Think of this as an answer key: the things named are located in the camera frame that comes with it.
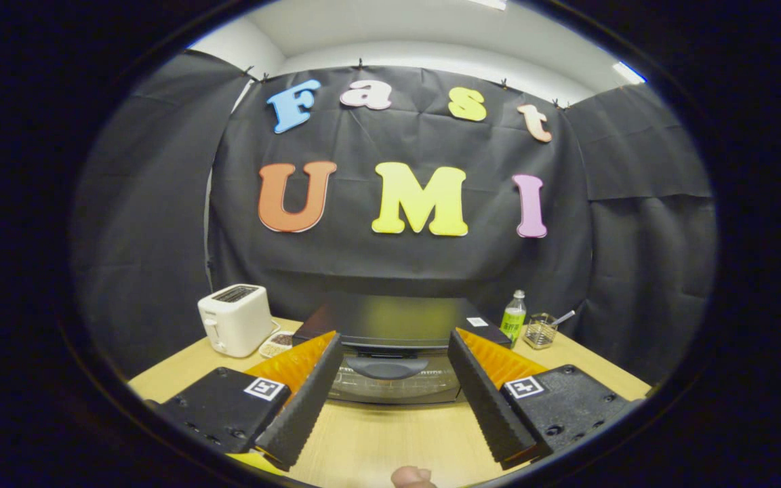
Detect white pop-up toaster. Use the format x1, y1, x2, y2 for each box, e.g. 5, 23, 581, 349
197, 284, 275, 358

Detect wire mesh utensil holder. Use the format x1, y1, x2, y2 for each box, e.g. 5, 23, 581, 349
523, 312, 559, 350

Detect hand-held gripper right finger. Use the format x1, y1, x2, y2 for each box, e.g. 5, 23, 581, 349
447, 328, 642, 470

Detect small snack dish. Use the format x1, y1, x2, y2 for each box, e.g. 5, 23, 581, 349
259, 331, 295, 359

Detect black toaster oven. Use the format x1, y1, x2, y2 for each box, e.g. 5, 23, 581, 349
292, 293, 512, 406

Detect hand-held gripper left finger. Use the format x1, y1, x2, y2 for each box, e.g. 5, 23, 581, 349
157, 331, 345, 474

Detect small ceiling light panel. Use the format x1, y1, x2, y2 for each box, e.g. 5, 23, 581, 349
612, 61, 647, 85

